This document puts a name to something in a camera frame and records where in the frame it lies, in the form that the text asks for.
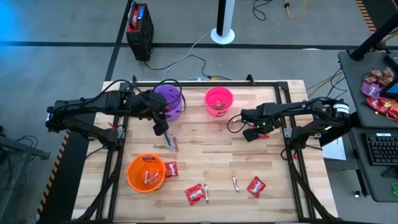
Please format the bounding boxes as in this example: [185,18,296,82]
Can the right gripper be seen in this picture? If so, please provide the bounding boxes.
[241,104,281,135]

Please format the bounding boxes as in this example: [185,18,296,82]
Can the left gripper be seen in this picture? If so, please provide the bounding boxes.
[129,89,170,123]

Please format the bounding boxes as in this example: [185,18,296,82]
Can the purple plastic halloween bucket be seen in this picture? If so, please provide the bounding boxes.
[153,83,184,122]

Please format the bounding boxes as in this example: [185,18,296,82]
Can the pink halloween bucket black face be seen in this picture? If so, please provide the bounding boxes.
[203,86,234,118]

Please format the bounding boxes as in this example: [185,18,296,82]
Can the orange plastic halloween bucket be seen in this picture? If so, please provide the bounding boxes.
[126,152,167,194]

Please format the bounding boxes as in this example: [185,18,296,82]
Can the purple candy packet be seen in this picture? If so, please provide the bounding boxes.
[360,80,384,99]

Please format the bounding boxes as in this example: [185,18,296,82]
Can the red candy packets pile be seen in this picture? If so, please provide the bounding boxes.
[365,95,398,121]

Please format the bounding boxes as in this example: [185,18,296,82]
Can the brown candy packets pile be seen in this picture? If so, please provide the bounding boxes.
[362,66,396,87]

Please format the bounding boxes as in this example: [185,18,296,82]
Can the black red power box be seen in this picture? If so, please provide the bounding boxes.
[125,1,155,62]

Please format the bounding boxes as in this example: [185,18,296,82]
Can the white paper sheet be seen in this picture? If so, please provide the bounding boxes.
[321,136,348,162]

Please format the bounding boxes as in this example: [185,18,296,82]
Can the white pole stand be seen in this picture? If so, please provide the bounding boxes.
[210,0,236,45]

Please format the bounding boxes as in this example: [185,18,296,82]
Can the grey side desk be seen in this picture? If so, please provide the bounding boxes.
[337,49,398,203]

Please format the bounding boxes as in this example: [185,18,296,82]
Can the black computer keyboard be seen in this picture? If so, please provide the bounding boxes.
[361,131,398,167]

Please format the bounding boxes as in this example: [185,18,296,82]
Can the dark tablet screen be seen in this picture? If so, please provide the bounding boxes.
[378,75,398,101]

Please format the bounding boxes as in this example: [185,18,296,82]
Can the grey stand leg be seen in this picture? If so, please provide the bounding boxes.
[0,124,52,162]

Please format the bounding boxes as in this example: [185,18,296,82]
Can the black computer mouse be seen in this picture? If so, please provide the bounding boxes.
[381,166,398,180]

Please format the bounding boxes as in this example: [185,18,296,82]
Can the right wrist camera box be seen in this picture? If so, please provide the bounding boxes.
[242,128,259,143]

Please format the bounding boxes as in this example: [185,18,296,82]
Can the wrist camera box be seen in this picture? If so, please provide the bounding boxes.
[152,119,170,137]
[242,128,259,143]

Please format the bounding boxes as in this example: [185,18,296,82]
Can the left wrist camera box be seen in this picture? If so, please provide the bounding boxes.
[152,119,170,137]

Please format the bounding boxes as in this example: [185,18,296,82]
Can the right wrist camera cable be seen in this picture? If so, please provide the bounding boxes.
[226,113,249,134]

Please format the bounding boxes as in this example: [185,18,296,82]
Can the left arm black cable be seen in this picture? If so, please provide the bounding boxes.
[96,78,187,113]

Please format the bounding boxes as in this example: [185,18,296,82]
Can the black aluminium table frame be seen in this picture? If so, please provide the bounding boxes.
[95,74,338,224]

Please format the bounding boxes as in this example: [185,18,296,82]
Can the black yellow cable bundle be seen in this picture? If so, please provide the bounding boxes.
[306,67,349,100]

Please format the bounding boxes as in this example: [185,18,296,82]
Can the white floor cable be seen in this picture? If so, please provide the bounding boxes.
[161,29,214,81]

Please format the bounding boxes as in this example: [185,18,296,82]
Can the black looped floor cable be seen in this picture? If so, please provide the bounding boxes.
[252,0,275,22]

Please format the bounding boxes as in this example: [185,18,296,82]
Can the yellow floor cable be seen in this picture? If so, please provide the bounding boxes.
[284,0,309,19]

